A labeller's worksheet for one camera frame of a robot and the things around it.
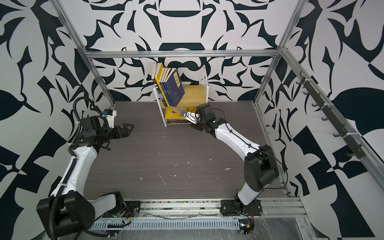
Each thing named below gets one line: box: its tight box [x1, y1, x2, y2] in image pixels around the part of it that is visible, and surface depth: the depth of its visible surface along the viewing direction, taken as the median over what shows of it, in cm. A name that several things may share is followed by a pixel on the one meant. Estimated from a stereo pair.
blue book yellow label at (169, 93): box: [162, 82, 176, 107], surface depth 84 cm
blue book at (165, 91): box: [159, 82, 172, 107], surface depth 83 cm
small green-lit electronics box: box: [238, 218, 255, 235], surface depth 72 cm
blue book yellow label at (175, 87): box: [166, 68, 185, 107], surface depth 88 cm
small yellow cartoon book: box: [165, 106, 197, 120], surface depth 104 cm
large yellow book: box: [155, 62, 170, 107], surface depth 81 cm
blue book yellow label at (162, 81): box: [159, 67, 171, 107], surface depth 82 cm
